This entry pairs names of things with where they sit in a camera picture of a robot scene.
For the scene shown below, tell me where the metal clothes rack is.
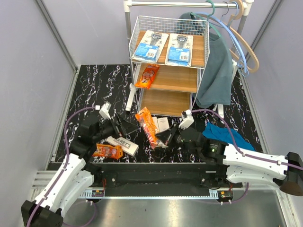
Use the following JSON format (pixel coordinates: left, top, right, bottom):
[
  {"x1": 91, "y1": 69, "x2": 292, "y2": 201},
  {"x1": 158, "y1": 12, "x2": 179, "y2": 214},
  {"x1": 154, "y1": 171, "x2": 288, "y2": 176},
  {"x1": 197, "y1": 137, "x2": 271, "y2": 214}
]
[{"x1": 126, "y1": 12, "x2": 259, "y2": 117}]

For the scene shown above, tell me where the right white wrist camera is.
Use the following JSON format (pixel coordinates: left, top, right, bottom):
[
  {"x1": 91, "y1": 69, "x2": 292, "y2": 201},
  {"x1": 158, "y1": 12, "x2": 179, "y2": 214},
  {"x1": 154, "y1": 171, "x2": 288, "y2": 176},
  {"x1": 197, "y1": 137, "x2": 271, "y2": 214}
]
[{"x1": 178, "y1": 109, "x2": 194, "y2": 130}]

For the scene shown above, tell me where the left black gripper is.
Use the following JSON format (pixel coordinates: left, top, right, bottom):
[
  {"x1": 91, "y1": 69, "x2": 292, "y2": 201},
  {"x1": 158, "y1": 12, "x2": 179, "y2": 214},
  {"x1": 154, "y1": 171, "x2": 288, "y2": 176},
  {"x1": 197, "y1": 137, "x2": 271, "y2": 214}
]
[{"x1": 93, "y1": 113, "x2": 139, "y2": 143}]

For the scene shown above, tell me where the orange razor bag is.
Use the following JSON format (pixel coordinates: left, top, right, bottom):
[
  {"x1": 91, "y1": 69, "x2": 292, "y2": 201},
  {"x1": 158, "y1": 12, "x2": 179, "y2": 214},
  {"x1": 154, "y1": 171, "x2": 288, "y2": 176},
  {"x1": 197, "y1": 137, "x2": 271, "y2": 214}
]
[
  {"x1": 135, "y1": 107, "x2": 163, "y2": 149},
  {"x1": 135, "y1": 64, "x2": 160, "y2": 89},
  {"x1": 92, "y1": 143, "x2": 124, "y2": 159}
]

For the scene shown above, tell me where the blue razor blister pack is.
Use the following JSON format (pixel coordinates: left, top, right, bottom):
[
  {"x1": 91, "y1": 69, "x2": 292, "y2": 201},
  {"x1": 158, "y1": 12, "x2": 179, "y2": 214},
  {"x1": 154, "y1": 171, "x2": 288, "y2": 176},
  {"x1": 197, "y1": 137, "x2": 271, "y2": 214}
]
[{"x1": 165, "y1": 33, "x2": 194, "y2": 67}]

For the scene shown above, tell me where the orange razor bag front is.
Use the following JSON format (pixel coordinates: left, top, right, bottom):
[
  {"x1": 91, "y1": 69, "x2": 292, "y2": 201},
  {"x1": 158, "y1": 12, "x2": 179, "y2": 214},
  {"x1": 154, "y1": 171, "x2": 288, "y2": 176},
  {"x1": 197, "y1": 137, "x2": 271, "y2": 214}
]
[{"x1": 135, "y1": 107, "x2": 163, "y2": 149}]

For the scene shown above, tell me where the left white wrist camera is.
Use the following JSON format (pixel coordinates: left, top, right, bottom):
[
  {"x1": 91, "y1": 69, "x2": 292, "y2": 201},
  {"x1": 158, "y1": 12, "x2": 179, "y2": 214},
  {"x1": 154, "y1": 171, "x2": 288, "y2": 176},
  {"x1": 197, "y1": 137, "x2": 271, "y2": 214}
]
[{"x1": 95, "y1": 102, "x2": 111, "y2": 120}]

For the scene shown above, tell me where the light blue hanger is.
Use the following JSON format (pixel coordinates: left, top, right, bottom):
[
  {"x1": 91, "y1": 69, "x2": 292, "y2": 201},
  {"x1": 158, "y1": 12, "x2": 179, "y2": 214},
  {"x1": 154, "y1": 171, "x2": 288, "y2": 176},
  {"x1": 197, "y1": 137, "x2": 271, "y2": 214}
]
[{"x1": 190, "y1": 0, "x2": 249, "y2": 76}]

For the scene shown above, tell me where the grey-green hanging shirt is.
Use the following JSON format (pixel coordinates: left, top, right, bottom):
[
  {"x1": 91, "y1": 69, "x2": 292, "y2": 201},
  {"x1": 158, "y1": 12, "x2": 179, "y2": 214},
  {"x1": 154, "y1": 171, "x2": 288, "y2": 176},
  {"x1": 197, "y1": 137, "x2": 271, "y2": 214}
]
[{"x1": 178, "y1": 12, "x2": 232, "y2": 108}]

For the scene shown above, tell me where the green hanger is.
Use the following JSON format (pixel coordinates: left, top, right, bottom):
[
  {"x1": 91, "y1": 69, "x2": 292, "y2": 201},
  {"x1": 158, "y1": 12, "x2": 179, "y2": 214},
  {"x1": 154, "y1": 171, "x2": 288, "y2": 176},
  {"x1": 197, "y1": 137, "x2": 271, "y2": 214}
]
[{"x1": 190, "y1": 0, "x2": 221, "y2": 38}]

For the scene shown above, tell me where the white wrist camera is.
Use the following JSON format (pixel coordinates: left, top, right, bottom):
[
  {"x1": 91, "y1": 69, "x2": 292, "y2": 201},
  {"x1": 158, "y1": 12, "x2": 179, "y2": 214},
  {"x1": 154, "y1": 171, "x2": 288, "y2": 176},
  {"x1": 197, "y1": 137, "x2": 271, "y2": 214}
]
[
  {"x1": 95, "y1": 102, "x2": 111, "y2": 120},
  {"x1": 178, "y1": 109, "x2": 194, "y2": 130}
]

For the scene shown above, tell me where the white harry's box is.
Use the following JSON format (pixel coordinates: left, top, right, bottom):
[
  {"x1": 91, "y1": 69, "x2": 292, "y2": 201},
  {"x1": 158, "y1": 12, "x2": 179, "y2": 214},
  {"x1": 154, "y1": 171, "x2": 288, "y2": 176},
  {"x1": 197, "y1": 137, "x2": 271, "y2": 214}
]
[
  {"x1": 152, "y1": 116, "x2": 159, "y2": 131},
  {"x1": 106, "y1": 136, "x2": 139, "y2": 156}
]

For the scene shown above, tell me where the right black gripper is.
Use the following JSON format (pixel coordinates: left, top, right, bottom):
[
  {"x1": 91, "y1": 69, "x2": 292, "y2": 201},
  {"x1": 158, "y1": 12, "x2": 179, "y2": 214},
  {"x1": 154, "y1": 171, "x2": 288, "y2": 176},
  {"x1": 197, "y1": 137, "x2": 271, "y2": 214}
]
[{"x1": 155, "y1": 122, "x2": 200, "y2": 157}]

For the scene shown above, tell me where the white wire shelf cart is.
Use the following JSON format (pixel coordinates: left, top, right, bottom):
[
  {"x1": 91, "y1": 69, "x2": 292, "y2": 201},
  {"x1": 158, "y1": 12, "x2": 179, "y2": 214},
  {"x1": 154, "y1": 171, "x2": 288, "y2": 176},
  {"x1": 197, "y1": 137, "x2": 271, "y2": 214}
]
[{"x1": 128, "y1": 16, "x2": 210, "y2": 117}]

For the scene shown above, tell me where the blue crumpled cloth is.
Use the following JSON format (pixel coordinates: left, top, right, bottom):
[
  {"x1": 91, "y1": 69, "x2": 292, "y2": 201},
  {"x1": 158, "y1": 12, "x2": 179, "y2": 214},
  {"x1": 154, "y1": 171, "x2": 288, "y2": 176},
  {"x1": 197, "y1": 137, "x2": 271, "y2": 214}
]
[{"x1": 202, "y1": 122, "x2": 255, "y2": 151}]

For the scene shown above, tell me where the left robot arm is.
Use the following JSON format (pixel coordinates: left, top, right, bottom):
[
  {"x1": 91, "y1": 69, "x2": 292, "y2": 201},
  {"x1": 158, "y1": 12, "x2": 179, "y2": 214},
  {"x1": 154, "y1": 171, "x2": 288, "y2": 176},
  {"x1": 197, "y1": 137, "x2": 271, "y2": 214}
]
[{"x1": 21, "y1": 114, "x2": 138, "y2": 227}]

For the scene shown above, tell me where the white towel on rack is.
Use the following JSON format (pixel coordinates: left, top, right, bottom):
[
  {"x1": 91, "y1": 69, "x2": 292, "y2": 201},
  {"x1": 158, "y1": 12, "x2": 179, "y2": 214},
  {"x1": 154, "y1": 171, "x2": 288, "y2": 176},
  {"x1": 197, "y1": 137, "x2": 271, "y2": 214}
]
[{"x1": 232, "y1": 59, "x2": 238, "y2": 82}]

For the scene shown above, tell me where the beige wooden hanger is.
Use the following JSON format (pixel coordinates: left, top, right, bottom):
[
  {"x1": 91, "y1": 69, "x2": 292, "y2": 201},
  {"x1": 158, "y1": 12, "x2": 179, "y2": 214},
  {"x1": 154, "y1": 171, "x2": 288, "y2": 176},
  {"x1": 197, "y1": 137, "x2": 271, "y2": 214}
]
[{"x1": 211, "y1": 0, "x2": 259, "y2": 73}]

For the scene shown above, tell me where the white H logo box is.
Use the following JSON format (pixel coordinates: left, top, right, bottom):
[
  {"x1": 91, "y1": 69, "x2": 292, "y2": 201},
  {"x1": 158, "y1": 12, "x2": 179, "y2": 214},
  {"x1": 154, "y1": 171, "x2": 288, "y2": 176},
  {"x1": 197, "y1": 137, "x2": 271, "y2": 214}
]
[{"x1": 157, "y1": 117, "x2": 169, "y2": 132}]

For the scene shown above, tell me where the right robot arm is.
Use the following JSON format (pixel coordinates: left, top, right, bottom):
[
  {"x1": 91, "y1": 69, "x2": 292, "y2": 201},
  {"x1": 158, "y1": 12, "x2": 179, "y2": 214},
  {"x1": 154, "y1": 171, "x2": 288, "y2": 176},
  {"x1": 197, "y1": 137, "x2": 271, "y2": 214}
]
[{"x1": 156, "y1": 124, "x2": 303, "y2": 196}]

